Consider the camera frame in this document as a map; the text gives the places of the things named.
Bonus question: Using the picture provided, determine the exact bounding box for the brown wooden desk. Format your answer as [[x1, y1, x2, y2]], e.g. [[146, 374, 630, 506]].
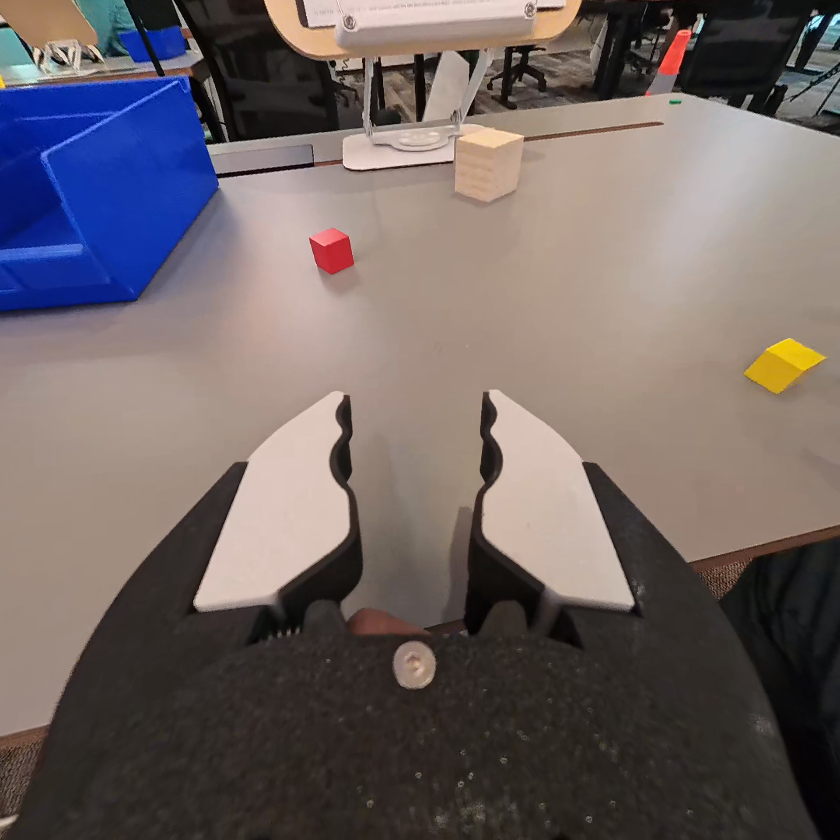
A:
[[0, 50, 208, 90]]

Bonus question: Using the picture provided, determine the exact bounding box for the large wooden cube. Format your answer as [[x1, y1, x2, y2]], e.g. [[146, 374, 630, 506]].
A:
[[455, 128, 525, 203]]

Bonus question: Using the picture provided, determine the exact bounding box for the blue plastic bin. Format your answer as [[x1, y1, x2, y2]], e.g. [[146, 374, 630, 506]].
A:
[[0, 77, 220, 313]]

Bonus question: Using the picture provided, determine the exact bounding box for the red wooden cube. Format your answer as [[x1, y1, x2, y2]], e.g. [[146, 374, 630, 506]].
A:
[[310, 227, 357, 275]]

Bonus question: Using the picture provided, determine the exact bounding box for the black office chair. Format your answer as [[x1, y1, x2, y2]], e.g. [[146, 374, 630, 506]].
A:
[[489, 46, 552, 109], [676, 0, 821, 112], [178, 0, 355, 143]]

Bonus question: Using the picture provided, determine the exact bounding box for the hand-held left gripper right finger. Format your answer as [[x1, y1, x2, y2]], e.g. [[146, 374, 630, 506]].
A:
[[466, 390, 637, 615]]

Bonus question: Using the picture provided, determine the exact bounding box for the small blue bin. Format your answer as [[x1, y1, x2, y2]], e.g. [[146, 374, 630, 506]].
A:
[[119, 24, 189, 64]]

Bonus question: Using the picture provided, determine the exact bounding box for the yellow wooden cube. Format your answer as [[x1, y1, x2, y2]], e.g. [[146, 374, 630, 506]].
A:
[[745, 338, 829, 395]]

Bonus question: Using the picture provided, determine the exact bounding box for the white instruction sheet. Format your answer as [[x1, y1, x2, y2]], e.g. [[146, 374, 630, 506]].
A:
[[300, 0, 565, 30]]

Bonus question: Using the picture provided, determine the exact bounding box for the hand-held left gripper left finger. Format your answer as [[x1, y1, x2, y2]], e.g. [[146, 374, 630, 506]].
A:
[[193, 390, 364, 615]]

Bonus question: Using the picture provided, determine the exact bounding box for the white folding stand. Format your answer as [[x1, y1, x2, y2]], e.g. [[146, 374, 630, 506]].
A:
[[335, 0, 542, 173]]

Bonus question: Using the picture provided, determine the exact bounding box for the pale board on stand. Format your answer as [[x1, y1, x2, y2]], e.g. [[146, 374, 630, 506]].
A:
[[0, 0, 106, 73]]

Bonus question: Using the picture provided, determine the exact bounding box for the orange striped traffic cone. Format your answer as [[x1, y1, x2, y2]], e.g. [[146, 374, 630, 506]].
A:
[[646, 27, 694, 97]]

